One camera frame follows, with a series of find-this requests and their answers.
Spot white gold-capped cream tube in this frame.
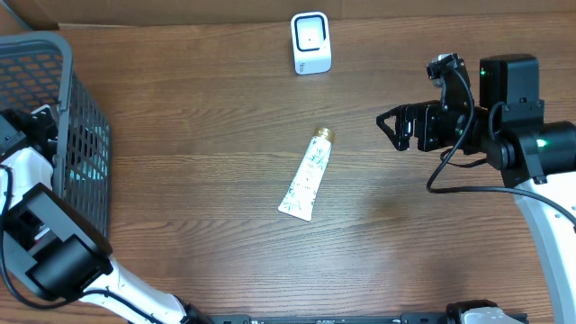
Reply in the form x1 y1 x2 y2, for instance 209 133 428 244
277 128 335 221

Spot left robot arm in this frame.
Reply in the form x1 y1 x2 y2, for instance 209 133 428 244
1 105 210 323

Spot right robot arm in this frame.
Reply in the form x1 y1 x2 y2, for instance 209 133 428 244
376 53 575 323

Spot white barcode scanner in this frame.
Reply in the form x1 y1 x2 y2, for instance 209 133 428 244
291 12 332 76

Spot grey plastic shopping basket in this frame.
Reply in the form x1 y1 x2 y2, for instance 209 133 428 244
1 31 112 236

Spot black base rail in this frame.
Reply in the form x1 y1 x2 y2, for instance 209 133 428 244
211 312 454 324

